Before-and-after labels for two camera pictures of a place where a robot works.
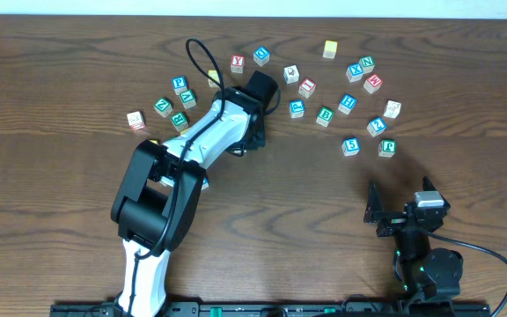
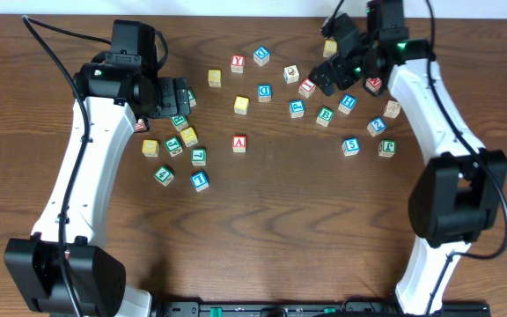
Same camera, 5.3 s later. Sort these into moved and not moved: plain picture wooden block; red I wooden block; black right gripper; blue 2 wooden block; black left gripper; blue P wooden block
Moved: black left gripper; black right gripper
Not moved: red I wooden block; blue P wooden block; blue 2 wooden block; plain picture wooden block
